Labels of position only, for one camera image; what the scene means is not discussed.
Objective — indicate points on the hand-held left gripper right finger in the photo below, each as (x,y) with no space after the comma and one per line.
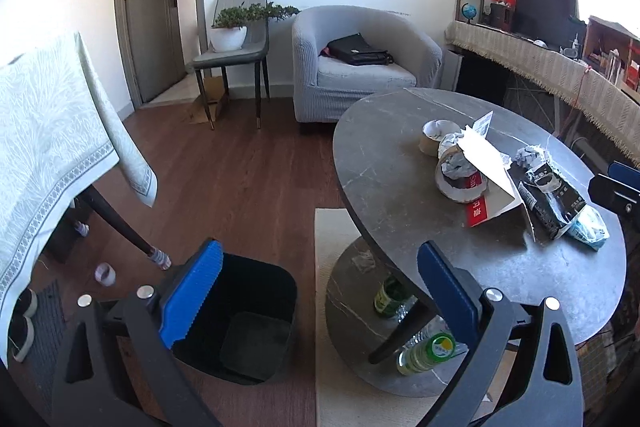
(445,292)

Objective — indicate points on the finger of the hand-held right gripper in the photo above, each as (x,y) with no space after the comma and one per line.
(617,194)
(625,171)

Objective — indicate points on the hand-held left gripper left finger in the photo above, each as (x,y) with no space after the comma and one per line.
(192,292)

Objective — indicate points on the white blue tissue packet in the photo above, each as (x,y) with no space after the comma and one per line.
(590,227)

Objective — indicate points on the black trash bin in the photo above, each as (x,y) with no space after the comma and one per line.
(260,287)

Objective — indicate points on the black coffee packet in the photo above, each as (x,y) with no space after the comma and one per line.
(547,197)

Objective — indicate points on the clear tape roll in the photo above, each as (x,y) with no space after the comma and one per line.
(450,193)

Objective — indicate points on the red white card package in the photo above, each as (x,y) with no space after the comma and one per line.
(487,167)

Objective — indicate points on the green label plastic bottle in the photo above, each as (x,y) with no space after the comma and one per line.
(435,347)

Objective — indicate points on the green glass bottle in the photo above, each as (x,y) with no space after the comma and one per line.
(387,302)

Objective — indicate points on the small purple roll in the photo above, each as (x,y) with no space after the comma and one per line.
(105,275)

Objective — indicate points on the grey marble table base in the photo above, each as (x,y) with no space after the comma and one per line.
(350,307)

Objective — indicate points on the black table leg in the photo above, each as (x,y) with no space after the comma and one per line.
(120,222)

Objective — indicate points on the beige rug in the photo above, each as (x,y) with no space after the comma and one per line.
(330,247)

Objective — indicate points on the wooden bookshelf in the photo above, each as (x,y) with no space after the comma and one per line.
(605,27)

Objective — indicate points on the dark floor mat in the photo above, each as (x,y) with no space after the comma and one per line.
(47,332)

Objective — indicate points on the beige fringed desk cloth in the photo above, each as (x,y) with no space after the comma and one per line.
(525,57)

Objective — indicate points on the black white sole shoe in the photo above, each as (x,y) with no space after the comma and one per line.
(26,302)
(22,337)

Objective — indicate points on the black monitor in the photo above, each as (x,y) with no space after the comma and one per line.
(545,17)

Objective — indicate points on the cardboard box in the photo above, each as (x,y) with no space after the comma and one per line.
(215,92)

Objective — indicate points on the pale patterned tablecloth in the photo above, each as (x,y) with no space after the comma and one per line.
(50,132)

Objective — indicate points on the small blue globe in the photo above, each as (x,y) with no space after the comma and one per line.
(468,12)

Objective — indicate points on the grey armchair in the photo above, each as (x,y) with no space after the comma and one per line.
(365,82)

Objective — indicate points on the grey dining chair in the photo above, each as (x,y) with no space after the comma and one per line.
(225,57)

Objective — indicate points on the potted bonsai plant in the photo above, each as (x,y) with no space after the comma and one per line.
(227,39)

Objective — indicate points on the black leather bag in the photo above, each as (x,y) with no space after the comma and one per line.
(355,49)

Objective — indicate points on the grey door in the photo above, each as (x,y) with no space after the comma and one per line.
(150,32)

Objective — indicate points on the red cloth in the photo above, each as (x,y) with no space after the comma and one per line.
(324,53)

